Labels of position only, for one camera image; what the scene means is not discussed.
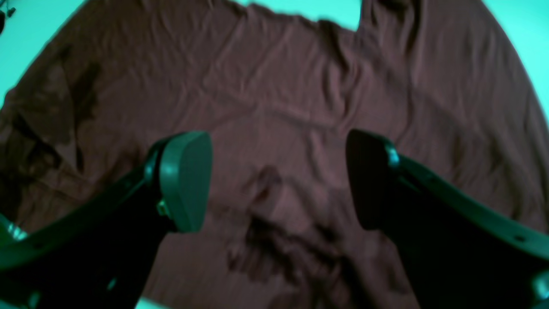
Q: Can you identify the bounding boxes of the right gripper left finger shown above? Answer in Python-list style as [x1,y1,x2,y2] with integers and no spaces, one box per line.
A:
[1,131,213,309]

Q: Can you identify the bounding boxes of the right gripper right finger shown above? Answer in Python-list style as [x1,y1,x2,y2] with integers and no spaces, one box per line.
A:
[345,129,549,309]

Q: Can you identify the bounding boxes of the dark red long-sleeve shirt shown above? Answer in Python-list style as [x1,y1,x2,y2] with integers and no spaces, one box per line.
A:
[1,0,548,309]

